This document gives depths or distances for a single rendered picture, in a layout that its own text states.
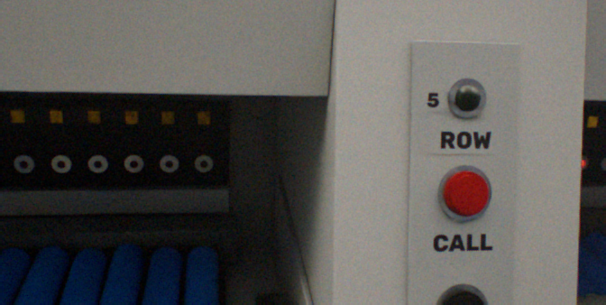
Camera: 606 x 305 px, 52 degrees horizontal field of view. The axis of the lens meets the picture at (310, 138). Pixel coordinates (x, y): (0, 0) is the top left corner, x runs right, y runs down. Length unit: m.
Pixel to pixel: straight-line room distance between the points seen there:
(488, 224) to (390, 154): 0.04
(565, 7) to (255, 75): 0.12
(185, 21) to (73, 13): 0.04
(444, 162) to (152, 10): 0.11
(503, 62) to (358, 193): 0.07
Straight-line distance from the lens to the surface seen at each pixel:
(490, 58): 0.23
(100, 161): 0.39
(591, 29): 0.26
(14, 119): 0.39
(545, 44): 0.25
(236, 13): 0.22
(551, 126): 0.25
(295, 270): 0.30
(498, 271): 0.24
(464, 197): 0.23
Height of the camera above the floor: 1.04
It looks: 3 degrees down
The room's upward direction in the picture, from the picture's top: 1 degrees clockwise
